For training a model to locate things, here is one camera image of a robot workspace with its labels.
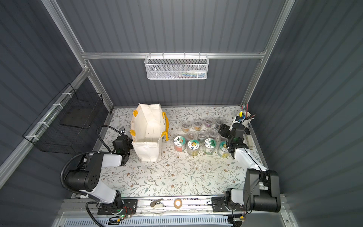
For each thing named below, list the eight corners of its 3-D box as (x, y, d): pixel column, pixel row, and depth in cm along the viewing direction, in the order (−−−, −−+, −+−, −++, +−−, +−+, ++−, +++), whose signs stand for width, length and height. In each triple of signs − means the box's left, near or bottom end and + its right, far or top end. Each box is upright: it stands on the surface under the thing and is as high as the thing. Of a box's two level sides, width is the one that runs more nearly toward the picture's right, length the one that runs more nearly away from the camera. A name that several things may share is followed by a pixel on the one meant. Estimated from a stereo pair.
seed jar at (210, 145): (204, 154, 94) (205, 148, 88) (203, 144, 99) (204, 138, 93) (215, 154, 94) (217, 148, 88) (213, 144, 99) (215, 138, 93)
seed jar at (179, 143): (173, 151, 97) (172, 144, 90) (175, 141, 101) (174, 134, 94) (184, 152, 96) (184, 146, 89) (185, 143, 101) (185, 136, 94)
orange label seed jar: (192, 129, 107) (193, 125, 103) (195, 124, 111) (195, 119, 107) (199, 131, 106) (200, 127, 102) (201, 125, 110) (202, 121, 105)
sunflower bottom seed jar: (186, 156, 94) (187, 149, 87) (186, 146, 99) (187, 139, 92) (199, 156, 94) (200, 149, 87) (198, 146, 99) (199, 139, 92)
